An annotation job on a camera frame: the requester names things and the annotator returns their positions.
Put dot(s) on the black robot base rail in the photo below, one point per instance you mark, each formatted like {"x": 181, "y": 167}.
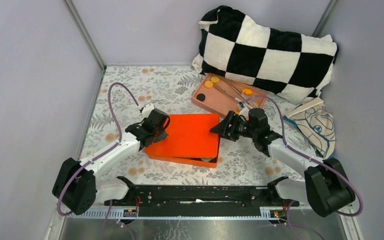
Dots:
{"x": 200, "y": 201}

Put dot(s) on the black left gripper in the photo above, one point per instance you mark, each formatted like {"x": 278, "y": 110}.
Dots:
{"x": 163, "y": 136}

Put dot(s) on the orange fish cookie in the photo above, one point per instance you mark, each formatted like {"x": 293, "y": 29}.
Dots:
{"x": 247, "y": 91}

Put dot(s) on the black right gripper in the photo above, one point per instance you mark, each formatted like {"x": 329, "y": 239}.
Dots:
{"x": 223, "y": 128}

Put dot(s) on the metal serving tongs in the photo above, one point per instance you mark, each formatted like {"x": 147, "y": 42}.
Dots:
{"x": 225, "y": 91}

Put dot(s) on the pink cookie tray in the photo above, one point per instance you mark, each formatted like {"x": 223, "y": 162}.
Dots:
{"x": 211, "y": 104}

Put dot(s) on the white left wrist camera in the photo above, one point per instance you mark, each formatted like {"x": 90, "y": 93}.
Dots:
{"x": 147, "y": 109}

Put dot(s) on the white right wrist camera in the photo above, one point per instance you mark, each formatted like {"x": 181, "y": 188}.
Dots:
{"x": 243, "y": 111}

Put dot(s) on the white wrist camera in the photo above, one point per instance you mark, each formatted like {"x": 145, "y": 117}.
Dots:
{"x": 147, "y": 109}
{"x": 243, "y": 111}

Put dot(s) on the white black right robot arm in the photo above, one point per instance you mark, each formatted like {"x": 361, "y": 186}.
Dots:
{"x": 325, "y": 186}

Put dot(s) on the floral tablecloth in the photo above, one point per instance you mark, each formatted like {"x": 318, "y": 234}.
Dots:
{"x": 170, "y": 88}

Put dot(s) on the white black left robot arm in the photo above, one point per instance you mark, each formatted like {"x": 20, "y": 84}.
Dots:
{"x": 78, "y": 185}

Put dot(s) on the black sandwich cookie top left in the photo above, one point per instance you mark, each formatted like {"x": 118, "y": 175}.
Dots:
{"x": 201, "y": 97}

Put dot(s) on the orange box lid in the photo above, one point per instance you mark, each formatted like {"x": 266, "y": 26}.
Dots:
{"x": 189, "y": 136}

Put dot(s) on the beige blue printed cloth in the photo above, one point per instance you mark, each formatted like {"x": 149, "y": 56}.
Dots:
{"x": 316, "y": 124}

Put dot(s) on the orange cookie box with liners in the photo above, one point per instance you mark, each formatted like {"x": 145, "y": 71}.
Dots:
{"x": 199, "y": 162}

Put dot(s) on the black white checkered pillow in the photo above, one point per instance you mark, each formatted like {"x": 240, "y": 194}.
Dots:
{"x": 292, "y": 65}

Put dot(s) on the yellow round biscuit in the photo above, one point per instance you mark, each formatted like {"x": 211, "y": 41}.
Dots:
{"x": 214, "y": 79}
{"x": 208, "y": 84}

